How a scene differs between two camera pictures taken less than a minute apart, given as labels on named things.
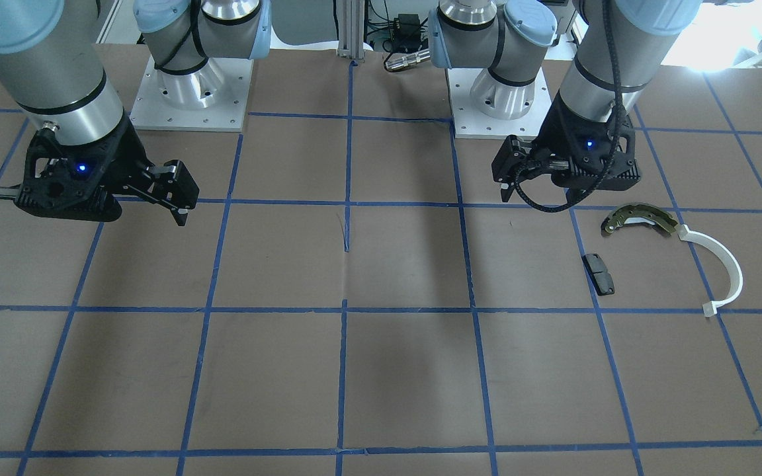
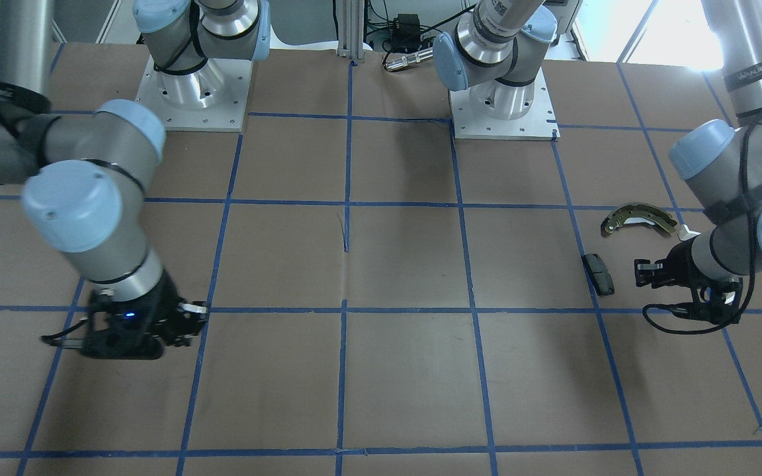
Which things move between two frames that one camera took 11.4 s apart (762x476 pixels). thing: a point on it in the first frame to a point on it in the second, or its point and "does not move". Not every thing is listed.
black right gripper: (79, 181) to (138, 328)
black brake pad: (600, 278) does not move
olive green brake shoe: (638, 213) does not move
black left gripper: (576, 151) to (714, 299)
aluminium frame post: (350, 29) does not move
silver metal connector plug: (401, 59) does not move
